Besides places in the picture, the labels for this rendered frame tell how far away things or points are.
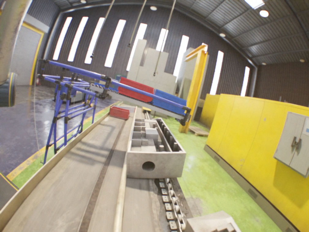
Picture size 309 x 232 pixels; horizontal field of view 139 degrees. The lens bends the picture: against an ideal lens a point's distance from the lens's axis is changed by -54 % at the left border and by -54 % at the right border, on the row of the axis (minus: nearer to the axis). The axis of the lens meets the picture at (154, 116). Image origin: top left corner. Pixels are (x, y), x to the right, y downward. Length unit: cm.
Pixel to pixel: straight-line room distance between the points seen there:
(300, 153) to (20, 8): 275
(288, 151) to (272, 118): 78
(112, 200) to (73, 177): 27
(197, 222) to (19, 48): 1213
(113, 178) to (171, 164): 38
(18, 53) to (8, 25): 1126
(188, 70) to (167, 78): 226
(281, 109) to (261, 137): 68
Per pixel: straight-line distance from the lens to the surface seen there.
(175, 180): 94
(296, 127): 226
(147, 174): 85
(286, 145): 228
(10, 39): 74
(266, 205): 271
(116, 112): 221
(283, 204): 257
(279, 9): 1055
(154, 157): 78
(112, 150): 115
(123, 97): 106
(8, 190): 142
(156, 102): 106
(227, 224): 48
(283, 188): 254
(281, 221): 265
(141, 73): 728
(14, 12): 70
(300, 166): 219
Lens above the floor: 131
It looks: 10 degrees down
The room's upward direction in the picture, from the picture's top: 14 degrees clockwise
